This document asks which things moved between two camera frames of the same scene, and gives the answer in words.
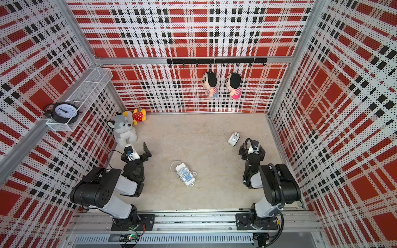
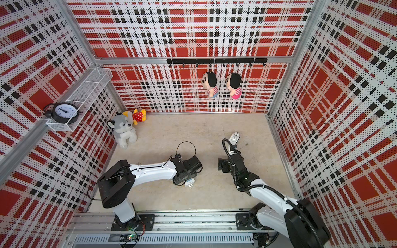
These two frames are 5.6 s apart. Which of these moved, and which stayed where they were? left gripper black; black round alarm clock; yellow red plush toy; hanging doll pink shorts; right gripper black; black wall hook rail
Moved: right gripper black; left gripper black
Stayed: yellow red plush toy; hanging doll pink shorts; black wall hook rail; black round alarm clock
